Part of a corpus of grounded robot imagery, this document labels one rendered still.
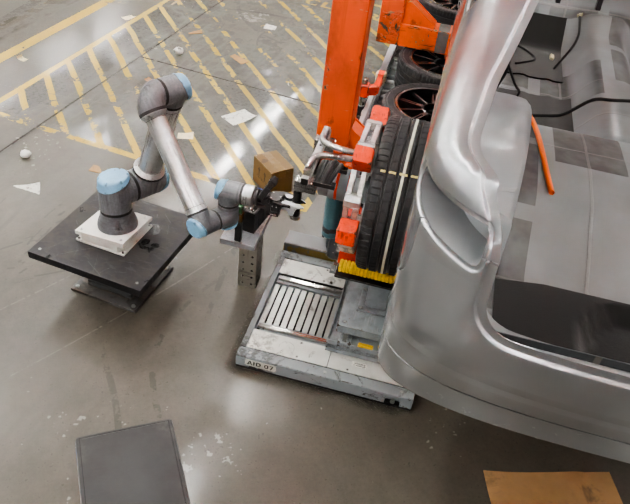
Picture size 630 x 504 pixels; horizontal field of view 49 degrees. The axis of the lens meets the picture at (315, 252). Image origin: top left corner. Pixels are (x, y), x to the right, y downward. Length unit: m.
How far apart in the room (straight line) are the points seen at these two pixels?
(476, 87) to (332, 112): 1.43
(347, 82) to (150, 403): 1.67
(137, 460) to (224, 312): 1.16
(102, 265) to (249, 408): 0.95
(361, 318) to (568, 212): 1.06
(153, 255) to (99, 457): 1.14
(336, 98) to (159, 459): 1.75
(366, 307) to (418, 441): 0.65
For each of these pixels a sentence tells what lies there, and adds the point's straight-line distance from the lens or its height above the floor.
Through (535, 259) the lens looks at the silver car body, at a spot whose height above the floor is 0.93.
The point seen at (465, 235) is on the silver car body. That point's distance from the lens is 1.89.
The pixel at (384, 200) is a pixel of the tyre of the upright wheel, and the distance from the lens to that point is 2.65.
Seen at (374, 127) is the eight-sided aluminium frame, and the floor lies 1.11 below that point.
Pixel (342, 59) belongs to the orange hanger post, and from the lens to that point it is 3.21.
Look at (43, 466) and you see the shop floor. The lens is 3.08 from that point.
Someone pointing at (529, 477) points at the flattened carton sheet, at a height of 0.01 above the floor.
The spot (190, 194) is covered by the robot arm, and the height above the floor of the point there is 0.82.
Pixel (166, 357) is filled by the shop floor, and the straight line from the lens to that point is 3.36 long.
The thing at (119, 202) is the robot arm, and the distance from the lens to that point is 3.37.
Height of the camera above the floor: 2.52
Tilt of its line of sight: 40 degrees down
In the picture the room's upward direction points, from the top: 8 degrees clockwise
